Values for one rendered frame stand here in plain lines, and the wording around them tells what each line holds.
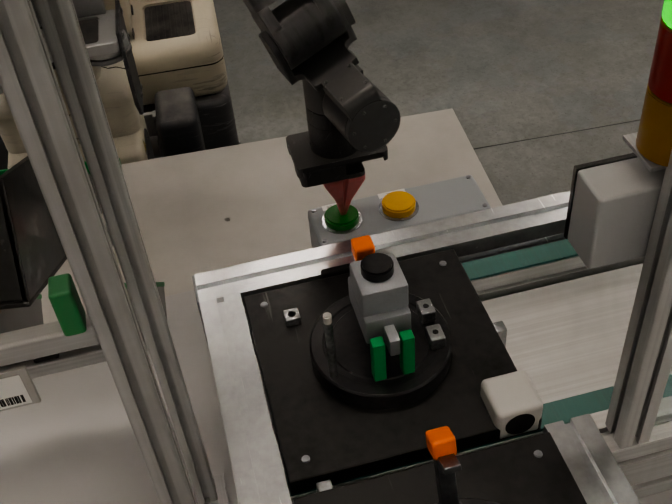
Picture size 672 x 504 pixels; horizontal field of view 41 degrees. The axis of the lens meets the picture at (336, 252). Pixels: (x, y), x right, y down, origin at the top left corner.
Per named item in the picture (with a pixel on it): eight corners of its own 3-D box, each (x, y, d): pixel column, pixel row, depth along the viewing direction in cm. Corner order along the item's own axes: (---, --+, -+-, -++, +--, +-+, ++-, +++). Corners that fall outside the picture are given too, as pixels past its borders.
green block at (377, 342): (371, 372, 84) (369, 338, 81) (383, 369, 85) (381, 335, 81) (374, 382, 84) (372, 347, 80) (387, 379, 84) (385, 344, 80)
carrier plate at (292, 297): (245, 308, 97) (242, 295, 96) (453, 260, 100) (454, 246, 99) (291, 495, 80) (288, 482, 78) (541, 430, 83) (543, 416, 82)
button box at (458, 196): (310, 245, 111) (306, 207, 107) (469, 209, 114) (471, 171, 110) (324, 283, 106) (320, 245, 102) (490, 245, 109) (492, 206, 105)
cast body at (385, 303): (348, 297, 87) (344, 245, 82) (391, 287, 87) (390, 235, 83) (372, 361, 81) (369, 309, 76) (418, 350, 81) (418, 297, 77)
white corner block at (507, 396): (477, 404, 86) (479, 378, 83) (522, 393, 86) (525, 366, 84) (495, 443, 82) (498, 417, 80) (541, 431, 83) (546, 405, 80)
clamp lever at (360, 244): (353, 290, 91) (349, 237, 86) (372, 286, 91) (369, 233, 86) (362, 316, 88) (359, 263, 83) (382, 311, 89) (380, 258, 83)
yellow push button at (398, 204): (378, 206, 108) (377, 193, 106) (409, 199, 108) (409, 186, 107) (387, 227, 105) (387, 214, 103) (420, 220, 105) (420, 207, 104)
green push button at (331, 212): (322, 219, 107) (320, 206, 105) (354, 212, 107) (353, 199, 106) (330, 240, 104) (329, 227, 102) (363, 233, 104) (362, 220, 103)
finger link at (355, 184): (369, 225, 102) (365, 160, 96) (309, 239, 101) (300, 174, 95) (354, 189, 107) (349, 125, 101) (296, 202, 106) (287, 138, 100)
